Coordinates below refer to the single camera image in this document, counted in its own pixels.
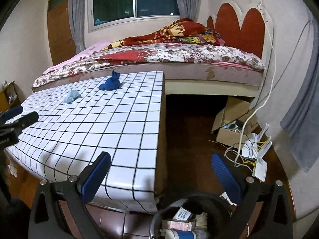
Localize white modem box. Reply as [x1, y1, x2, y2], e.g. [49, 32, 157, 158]
[252, 158, 268, 182]

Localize brown wooden door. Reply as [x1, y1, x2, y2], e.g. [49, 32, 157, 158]
[47, 0, 76, 66]

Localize blue white paper cup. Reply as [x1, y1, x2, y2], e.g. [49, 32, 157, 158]
[164, 230, 196, 239]

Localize grey left curtain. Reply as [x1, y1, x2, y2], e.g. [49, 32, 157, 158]
[68, 0, 85, 54]

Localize red scalloped headboard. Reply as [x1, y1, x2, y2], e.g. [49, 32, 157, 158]
[207, 2, 266, 58]

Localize black round trash bin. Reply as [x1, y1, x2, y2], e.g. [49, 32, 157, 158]
[149, 194, 232, 238]

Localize light blue crumpled mask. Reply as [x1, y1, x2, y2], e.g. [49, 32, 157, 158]
[63, 88, 81, 104]

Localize red patterned blanket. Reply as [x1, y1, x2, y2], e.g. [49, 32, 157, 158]
[103, 18, 225, 50]

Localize bed with floral bedding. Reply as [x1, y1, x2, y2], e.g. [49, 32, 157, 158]
[32, 42, 267, 90]

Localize grey hanging cloth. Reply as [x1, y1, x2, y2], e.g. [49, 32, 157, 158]
[280, 21, 318, 173]

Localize dark blue crumpled cloth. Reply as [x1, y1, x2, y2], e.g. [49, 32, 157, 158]
[98, 70, 121, 91]

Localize brown cardboard box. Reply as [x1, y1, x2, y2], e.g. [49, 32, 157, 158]
[211, 97, 254, 148]

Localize white checkered tablecloth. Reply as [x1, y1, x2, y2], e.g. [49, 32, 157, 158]
[7, 71, 164, 213]

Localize red white carton box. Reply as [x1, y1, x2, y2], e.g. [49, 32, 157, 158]
[162, 220, 195, 231]

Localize clear plastic bag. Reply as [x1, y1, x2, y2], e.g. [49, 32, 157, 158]
[193, 228, 209, 239]

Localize white wifi router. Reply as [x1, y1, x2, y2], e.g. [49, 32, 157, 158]
[241, 123, 273, 160]

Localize white tissue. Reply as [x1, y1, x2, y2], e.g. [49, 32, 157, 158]
[195, 213, 208, 229]

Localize window with white frame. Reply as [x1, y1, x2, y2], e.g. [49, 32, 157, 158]
[87, 0, 180, 32]

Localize wooden side cabinet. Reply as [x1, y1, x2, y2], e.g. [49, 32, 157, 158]
[0, 81, 21, 112]

